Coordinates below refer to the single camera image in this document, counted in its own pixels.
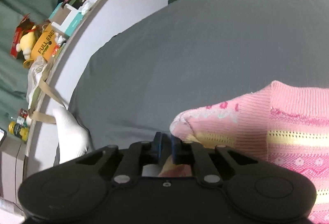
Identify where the pink striped knit sweater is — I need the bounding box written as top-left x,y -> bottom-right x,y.
169,81 -> 328,223

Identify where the yellow full energy bag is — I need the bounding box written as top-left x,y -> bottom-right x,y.
23,24 -> 56,68

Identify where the laptop with lit screen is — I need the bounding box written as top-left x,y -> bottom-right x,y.
0,128 -> 7,145

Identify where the white glove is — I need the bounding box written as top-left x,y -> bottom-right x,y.
52,107 -> 93,164

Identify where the teal white box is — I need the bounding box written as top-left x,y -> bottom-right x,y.
49,2 -> 83,37

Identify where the red snack package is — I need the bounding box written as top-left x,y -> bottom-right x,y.
10,13 -> 35,60

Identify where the yellow plush toy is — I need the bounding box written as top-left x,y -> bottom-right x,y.
16,26 -> 37,60

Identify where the grey bed sheet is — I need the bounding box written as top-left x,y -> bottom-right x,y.
67,0 -> 328,152

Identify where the beige canvas tote bag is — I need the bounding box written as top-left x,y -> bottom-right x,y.
26,56 -> 65,124

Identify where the yellow lid jar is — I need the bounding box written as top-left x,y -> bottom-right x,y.
8,121 -> 29,142

